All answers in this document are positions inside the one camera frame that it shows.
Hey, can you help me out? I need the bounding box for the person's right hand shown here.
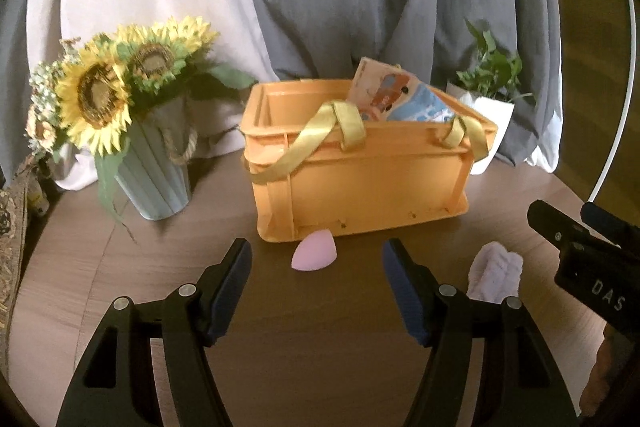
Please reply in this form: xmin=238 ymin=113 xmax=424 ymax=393
xmin=579 ymin=324 xmax=634 ymax=417

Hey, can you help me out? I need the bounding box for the white fluffy sock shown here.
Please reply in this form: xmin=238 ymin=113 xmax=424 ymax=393
xmin=466 ymin=242 xmax=524 ymax=303

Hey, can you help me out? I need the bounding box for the green potted plant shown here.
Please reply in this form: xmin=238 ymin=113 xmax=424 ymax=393
xmin=454 ymin=20 xmax=537 ymax=106

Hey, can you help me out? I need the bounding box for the grey ribbed vase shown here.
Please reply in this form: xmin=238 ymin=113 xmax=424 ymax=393
xmin=116 ymin=98 xmax=198 ymax=221

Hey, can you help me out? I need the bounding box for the pink makeup sponge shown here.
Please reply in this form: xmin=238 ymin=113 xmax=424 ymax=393
xmin=291 ymin=230 xmax=337 ymax=272

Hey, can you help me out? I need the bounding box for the orange plastic crate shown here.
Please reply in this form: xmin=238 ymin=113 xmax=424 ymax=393
xmin=240 ymin=80 xmax=497 ymax=243

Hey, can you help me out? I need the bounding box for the sunflower bouquet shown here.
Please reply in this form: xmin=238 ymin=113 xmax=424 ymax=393
xmin=25 ymin=16 xmax=256 ymax=210

